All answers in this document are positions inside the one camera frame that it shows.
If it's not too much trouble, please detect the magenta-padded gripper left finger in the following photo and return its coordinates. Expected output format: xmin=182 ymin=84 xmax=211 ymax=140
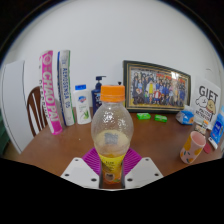
xmin=60 ymin=147 xmax=102 ymax=190

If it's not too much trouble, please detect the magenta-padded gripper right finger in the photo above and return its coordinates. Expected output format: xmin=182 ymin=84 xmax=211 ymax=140
xmin=122 ymin=147 xmax=164 ymax=190

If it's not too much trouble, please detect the orange juice bottle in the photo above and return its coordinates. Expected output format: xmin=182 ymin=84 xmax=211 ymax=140
xmin=90 ymin=84 xmax=135 ymax=186

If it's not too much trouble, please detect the pink patterned mug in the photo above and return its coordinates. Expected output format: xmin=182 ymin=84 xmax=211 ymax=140
xmin=179 ymin=130 xmax=207 ymax=165

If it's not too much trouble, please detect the small green box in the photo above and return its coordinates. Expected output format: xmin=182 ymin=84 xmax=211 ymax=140
xmin=154 ymin=114 xmax=169 ymax=123
xmin=136 ymin=112 xmax=152 ymax=121

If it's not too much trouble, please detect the white bottle with blue cap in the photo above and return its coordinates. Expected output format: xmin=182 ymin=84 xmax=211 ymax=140
xmin=73 ymin=84 xmax=92 ymax=125

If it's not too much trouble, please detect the blue tissue pack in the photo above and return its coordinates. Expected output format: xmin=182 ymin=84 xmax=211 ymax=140
xmin=175 ymin=109 xmax=195 ymax=126

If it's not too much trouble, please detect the flat round red coaster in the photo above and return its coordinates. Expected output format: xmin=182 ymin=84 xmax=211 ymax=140
xmin=203 ymin=142 xmax=213 ymax=155

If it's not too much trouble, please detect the small beige packet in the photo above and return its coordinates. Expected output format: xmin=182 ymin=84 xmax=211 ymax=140
xmin=194 ymin=122 xmax=209 ymax=135

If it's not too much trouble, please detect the brown wooden chair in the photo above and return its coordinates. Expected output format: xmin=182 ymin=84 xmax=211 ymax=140
xmin=26 ymin=85 xmax=49 ymax=138

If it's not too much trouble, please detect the dark blue pump bottle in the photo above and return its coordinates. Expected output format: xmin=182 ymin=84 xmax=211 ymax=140
xmin=91 ymin=75 xmax=107 ymax=117

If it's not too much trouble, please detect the framed group photo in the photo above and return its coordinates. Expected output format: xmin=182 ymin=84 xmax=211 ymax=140
xmin=122 ymin=59 xmax=192 ymax=114

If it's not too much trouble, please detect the tall pink wrap box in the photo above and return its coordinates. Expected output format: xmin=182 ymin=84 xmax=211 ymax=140
xmin=38 ymin=50 xmax=64 ymax=136

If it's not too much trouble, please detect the tall white green wrap box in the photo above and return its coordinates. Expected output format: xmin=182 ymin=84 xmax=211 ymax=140
xmin=56 ymin=49 xmax=76 ymax=127

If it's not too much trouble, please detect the blue detergent jug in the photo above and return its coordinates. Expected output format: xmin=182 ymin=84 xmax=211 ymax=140
xmin=208 ymin=105 xmax=224 ymax=150

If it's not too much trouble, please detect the white door panel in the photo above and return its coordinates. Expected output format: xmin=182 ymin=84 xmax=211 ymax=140
xmin=0 ymin=59 xmax=27 ymax=155

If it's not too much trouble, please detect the white paper gift bag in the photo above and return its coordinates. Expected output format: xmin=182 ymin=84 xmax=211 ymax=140
xmin=191 ymin=77 xmax=222 ymax=126

